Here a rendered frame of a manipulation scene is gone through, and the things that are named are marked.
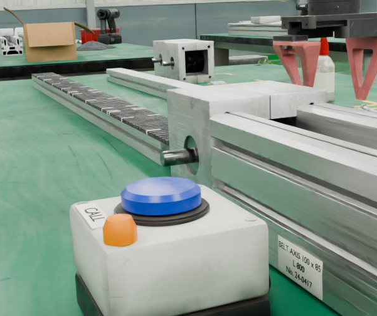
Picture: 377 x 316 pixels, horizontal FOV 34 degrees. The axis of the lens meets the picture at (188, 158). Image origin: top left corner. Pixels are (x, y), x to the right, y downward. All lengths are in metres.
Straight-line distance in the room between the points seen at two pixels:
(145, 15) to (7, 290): 11.34
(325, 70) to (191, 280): 0.82
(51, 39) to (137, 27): 9.14
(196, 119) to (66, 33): 2.11
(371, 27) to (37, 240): 0.43
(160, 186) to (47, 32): 2.27
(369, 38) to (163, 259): 0.51
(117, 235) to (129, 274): 0.02
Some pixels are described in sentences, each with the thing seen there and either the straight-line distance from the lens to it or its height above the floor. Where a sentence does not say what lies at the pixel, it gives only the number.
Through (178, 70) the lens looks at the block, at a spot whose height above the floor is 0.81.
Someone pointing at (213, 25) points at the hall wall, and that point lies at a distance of 12.06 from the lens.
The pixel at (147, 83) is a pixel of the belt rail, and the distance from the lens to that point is 1.29.
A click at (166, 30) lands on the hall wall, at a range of 11.78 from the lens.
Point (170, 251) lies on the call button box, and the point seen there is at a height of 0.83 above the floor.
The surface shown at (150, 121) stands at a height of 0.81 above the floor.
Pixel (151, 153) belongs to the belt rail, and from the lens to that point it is 0.68.
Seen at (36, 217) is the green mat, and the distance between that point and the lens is 0.52.
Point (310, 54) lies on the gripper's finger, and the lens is 0.67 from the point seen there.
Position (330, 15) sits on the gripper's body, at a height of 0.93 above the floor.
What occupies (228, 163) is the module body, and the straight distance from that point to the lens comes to 0.42.
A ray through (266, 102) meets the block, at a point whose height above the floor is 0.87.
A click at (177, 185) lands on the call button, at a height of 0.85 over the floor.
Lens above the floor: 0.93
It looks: 13 degrees down
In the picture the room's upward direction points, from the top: 3 degrees counter-clockwise
